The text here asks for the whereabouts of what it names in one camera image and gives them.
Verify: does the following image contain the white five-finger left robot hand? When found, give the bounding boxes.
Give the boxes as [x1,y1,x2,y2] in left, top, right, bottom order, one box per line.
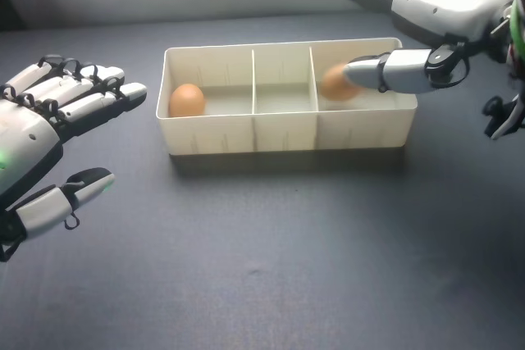
[0,53,148,263]

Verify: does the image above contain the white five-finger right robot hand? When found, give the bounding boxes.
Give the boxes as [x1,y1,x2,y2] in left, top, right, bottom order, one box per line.
[322,0,516,95]

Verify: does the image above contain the brown egg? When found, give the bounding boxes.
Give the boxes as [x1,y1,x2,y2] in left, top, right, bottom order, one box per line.
[168,83,207,118]
[320,63,363,102]

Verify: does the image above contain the white three-compartment tray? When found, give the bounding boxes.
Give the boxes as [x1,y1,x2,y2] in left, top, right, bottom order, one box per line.
[155,37,418,157]

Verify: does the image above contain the grey table cloth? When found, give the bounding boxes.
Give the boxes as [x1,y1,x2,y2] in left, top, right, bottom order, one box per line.
[0,11,525,350]

